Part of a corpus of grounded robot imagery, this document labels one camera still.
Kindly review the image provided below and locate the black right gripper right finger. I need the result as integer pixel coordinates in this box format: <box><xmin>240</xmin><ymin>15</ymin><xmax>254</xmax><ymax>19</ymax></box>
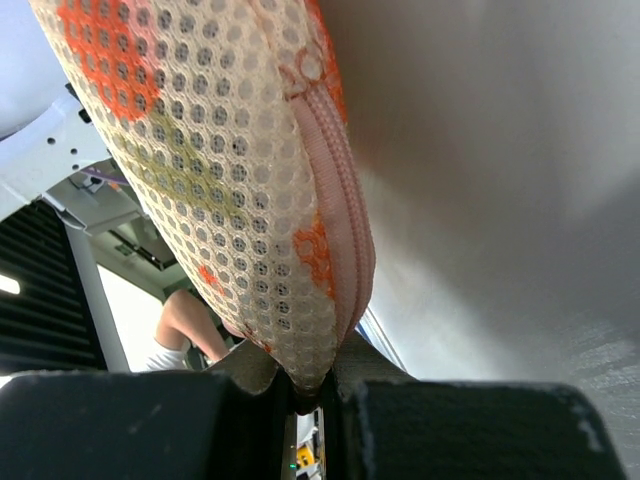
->
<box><xmin>322</xmin><ymin>333</ymin><xmax>627</xmax><ymax>479</ymax></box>

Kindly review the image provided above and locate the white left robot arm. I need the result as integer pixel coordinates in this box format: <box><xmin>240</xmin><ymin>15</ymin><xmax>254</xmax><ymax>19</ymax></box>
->
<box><xmin>1</xmin><ymin>92</ymin><xmax>109</xmax><ymax>219</ymax></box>

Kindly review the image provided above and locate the floral mesh bra laundry bag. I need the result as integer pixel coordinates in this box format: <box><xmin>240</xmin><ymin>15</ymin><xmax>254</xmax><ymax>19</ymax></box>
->
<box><xmin>31</xmin><ymin>1</ymin><xmax>375</xmax><ymax>393</ymax></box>

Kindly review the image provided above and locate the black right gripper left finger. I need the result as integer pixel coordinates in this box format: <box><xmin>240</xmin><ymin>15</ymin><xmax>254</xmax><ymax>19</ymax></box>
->
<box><xmin>1</xmin><ymin>343</ymin><xmax>289</xmax><ymax>479</ymax></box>

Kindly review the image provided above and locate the person in background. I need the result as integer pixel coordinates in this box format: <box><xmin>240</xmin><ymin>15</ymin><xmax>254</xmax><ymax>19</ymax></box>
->
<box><xmin>142</xmin><ymin>290</ymin><xmax>230</xmax><ymax>372</ymax></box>

